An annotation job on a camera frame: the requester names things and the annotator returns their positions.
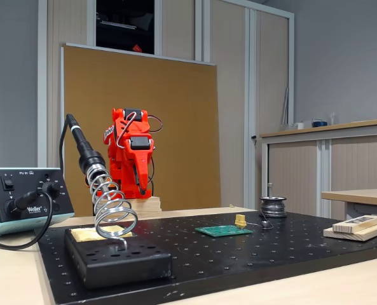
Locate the black soldering iron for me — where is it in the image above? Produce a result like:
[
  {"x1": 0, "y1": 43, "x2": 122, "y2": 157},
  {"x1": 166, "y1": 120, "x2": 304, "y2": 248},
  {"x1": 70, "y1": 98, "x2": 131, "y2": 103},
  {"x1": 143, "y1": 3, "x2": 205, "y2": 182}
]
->
[{"x1": 65, "y1": 113, "x2": 114, "y2": 200}]

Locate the tall beige shutter cabinet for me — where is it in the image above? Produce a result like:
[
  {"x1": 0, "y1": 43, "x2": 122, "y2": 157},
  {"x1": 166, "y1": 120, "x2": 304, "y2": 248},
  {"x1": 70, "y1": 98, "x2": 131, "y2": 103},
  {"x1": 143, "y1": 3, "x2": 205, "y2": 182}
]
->
[{"x1": 38, "y1": 0, "x2": 296, "y2": 210}]

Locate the black perforated breadboard plate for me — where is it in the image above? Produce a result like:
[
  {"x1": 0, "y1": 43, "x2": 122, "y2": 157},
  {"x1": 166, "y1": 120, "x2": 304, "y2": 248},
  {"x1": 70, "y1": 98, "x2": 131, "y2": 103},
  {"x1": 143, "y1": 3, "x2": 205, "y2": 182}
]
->
[{"x1": 37, "y1": 211, "x2": 377, "y2": 305}]

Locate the low beige shutter cabinet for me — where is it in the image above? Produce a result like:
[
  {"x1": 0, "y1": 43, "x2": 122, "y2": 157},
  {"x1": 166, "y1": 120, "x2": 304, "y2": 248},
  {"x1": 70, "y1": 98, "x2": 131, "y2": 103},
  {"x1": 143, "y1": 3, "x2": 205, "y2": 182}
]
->
[{"x1": 259, "y1": 118, "x2": 377, "y2": 220}]

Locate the black iron stand base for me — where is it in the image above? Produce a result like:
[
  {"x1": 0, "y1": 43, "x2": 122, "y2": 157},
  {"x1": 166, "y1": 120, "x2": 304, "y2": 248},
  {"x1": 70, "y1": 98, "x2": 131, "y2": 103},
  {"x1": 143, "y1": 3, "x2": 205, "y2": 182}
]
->
[{"x1": 64, "y1": 227, "x2": 172, "y2": 290}]

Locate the teal Weller soldering station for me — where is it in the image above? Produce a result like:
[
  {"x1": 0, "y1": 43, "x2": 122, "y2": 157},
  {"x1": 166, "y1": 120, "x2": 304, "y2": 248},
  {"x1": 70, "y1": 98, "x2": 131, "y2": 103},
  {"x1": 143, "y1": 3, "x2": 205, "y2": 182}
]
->
[{"x1": 0, "y1": 167, "x2": 75, "y2": 238}]

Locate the light wood desk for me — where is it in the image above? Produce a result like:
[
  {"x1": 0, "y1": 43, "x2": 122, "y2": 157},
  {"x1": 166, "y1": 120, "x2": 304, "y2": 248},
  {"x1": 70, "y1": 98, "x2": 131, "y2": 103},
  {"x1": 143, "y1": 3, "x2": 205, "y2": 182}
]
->
[{"x1": 320, "y1": 187, "x2": 377, "y2": 222}]

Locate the black machine with white strip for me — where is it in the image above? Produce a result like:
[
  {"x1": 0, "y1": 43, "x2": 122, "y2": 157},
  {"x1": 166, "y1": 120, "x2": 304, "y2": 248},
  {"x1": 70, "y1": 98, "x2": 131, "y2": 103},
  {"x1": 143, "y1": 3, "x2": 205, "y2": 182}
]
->
[{"x1": 95, "y1": 0, "x2": 154, "y2": 55}]

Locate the printed Kapla wooden plank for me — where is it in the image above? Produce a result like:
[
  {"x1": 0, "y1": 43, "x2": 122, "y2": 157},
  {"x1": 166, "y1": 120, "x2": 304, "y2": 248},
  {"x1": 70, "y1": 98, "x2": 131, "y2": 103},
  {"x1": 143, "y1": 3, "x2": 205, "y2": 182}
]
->
[{"x1": 332, "y1": 215, "x2": 377, "y2": 233}]

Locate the yellow cleaning sponge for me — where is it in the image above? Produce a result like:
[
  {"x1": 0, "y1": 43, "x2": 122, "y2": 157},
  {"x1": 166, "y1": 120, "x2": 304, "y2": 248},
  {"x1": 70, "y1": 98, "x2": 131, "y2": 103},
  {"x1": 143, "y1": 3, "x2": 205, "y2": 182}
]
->
[{"x1": 71, "y1": 224, "x2": 134, "y2": 243}]

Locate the metal spring iron holder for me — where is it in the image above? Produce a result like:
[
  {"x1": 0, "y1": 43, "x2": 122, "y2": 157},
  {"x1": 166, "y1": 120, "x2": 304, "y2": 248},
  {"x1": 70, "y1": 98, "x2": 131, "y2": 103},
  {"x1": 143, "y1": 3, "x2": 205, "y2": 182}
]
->
[{"x1": 79, "y1": 151, "x2": 139, "y2": 252}]

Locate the green circuit board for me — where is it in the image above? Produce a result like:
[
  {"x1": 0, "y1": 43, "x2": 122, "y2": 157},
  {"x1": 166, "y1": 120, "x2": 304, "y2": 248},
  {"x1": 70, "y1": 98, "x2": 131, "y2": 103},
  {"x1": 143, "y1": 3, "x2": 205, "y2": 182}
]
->
[{"x1": 195, "y1": 224, "x2": 254, "y2": 238}]

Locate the plain wooden plank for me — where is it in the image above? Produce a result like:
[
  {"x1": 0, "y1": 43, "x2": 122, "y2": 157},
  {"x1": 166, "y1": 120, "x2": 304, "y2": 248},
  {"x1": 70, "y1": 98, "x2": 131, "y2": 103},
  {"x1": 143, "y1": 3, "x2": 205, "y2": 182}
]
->
[{"x1": 323, "y1": 221, "x2": 377, "y2": 242}]

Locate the thin solder wire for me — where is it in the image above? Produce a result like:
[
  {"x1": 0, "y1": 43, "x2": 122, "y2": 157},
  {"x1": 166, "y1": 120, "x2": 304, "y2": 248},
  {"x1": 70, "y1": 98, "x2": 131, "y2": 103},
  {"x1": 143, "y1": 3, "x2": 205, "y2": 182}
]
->
[{"x1": 243, "y1": 212, "x2": 274, "y2": 230}]

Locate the solder wire spool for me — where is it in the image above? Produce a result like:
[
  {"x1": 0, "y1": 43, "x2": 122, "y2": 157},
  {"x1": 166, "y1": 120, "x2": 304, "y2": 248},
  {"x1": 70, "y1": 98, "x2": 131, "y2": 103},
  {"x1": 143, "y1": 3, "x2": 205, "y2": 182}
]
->
[{"x1": 259, "y1": 196, "x2": 288, "y2": 219}]

